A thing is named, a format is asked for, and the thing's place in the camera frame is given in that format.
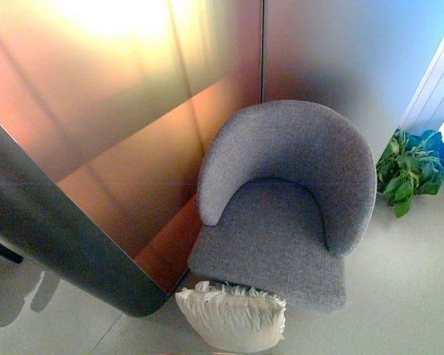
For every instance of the grey fabric tub armchair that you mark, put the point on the grey fabric tub armchair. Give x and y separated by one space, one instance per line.
281 229

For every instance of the dark-edged brown wooden cabinet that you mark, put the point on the dark-edged brown wooden cabinet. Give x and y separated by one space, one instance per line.
59 229

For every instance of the white fringed pillow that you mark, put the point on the white fringed pillow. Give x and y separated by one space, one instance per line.
229 318

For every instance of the white ribbed curtain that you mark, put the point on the white ribbed curtain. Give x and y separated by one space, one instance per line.
429 85

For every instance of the green leafy potted plant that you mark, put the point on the green leafy potted plant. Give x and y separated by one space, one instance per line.
410 174

